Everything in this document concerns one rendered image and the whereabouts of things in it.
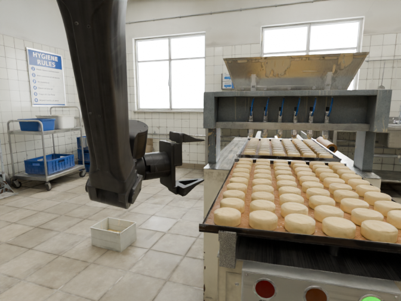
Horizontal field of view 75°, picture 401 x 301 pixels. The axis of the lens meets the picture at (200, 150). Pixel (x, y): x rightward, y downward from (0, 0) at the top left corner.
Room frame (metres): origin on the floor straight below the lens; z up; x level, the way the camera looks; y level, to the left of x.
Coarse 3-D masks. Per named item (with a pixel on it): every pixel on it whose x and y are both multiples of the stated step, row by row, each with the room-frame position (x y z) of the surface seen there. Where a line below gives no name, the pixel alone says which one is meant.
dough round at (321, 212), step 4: (316, 208) 0.48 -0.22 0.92; (320, 208) 0.48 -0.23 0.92; (324, 208) 0.48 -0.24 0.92; (328, 208) 0.48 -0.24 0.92; (332, 208) 0.48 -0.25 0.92; (336, 208) 0.48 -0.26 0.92; (316, 212) 0.47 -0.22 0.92; (320, 212) 0.46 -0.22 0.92; (324, 212) 0.46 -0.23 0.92; (328, 212) 0.46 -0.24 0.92; (332, 212) 0.46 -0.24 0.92; (336, 212) 0.46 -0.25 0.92; (340, 212) 0.46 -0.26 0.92; (316, 216) 0.47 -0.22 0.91; (320, 216) 0.46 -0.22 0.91; (324, 216) 0.46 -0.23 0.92; (328, 216) 0.45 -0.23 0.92; (332, 216) 0.45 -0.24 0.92; (336, 216) 0.45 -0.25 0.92; (340, 216) 0.45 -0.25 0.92; (320, 220) 0.46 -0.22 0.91
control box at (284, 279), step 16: (256, 272) 0.41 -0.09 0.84; (272, 272) 0.40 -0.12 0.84; (288, 272) 0.40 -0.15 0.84; (304, 272) 0.40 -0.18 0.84; (320, 272) 0.40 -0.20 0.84; (288, 288) 0.39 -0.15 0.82; (304, 288) 0.39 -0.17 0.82; (320, 288) 0.38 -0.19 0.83; (336, 288) 0.37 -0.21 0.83; (352, 288) 0.37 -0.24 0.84; (368, 288) 0.37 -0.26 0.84; (384, 288) 0.36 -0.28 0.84
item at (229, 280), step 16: (240, 240) 0.51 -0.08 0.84; (256, 240) 0.51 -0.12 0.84; (272, 240) 0.51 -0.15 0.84; (240, 256) 0.45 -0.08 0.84; (256, 256) 0.45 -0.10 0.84; (272, 256) 0.45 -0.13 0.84; (288, 256) 0.45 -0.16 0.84; (304, 256) 0.45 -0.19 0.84; (320, 256) 0.45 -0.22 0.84; (336, 256) 0.45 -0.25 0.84; (352, 256) 0.45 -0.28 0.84; (368, 256) 0.45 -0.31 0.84; (224, 272) 0.45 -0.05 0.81; (240, 272) 0.44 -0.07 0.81; (336, 272) 0.40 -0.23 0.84; (352, 272) 0.40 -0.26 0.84; (368, 272) 0.40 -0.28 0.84; (384, 272) 0.40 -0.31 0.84; (224, 288) 0.45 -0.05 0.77; (240, 288) 0.44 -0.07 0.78; (400, 288) 0.38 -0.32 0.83
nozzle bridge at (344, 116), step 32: (224, 96) 1.14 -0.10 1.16; (256, 96) 1.12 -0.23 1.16; (288, 96) 1.12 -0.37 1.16; (320, 96) 1.12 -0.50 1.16; (352, 96) 1.10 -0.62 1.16; (384, 96) 1.00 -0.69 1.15; (256, 128) 1.15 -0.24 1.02; (288, 128) 1.11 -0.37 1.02; (320, 128) 1.08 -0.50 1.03; (352, 128) 1.05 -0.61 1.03; (384, 128) 1.00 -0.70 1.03
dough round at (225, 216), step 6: (216, 210) 0.47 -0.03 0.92; (222, 210) 0.47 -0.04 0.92; (228, 210) 0.47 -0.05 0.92; (234, 210) 0.47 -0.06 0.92; (216, 216) 0.45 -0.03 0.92; (222, 216) 0.44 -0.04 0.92; (228, 216) 0.44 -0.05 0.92; (234, 216) 0.44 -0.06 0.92; (240, 216) 0.46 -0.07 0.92; (216, 222) 0.45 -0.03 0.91; (222, 222) 0.44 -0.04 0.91; (228, 222) 0.44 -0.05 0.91; (234, 222) 0.44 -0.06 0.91
